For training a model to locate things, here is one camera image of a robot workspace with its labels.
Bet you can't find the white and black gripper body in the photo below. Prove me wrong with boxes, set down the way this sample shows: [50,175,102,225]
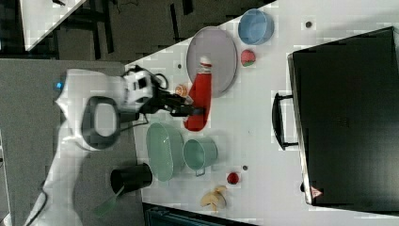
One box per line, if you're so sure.
[121,69,167,113]

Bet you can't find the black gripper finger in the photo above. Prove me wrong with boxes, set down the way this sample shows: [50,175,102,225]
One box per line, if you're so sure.
[162,92,192,106]
[170,106,204,117]

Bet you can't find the red ketchup bottle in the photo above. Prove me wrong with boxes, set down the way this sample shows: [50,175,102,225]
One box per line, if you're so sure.
[184,56,212,132]

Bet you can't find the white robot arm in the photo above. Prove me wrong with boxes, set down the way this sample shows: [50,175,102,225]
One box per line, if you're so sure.
[24,66,204,226]

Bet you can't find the green metal strainer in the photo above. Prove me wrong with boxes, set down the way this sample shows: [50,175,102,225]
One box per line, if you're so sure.
[146,122,184,182]

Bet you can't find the orange slice toy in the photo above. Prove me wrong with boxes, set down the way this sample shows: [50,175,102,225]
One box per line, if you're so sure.
[175,84,188,97]

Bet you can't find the green metal cup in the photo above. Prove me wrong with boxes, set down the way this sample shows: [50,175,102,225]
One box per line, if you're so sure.
[183,137,218,177]

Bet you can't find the grey round plate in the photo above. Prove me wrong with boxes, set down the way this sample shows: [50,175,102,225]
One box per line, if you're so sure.
[186,26,237,98]

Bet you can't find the black cylinder lower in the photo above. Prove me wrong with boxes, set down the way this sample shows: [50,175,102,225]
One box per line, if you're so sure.
[110,163,152,194]

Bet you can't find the small red toy fruit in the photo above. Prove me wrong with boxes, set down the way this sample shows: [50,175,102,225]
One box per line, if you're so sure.
[227,172,240,185]

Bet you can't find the red toy strawberry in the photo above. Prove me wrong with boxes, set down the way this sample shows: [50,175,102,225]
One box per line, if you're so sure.
[240,50,256,67]

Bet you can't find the blue bowl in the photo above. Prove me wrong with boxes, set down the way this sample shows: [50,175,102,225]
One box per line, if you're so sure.
[238,8,275,45]

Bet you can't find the green flat tool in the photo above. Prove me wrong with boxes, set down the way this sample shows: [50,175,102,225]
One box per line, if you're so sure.
[93,187,124,218]

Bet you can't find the black toaster oven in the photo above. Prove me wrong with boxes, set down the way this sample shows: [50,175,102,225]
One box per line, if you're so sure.
[287,26,399,216]

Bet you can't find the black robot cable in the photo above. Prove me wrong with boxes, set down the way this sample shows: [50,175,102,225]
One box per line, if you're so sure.
[120,64,169,133]

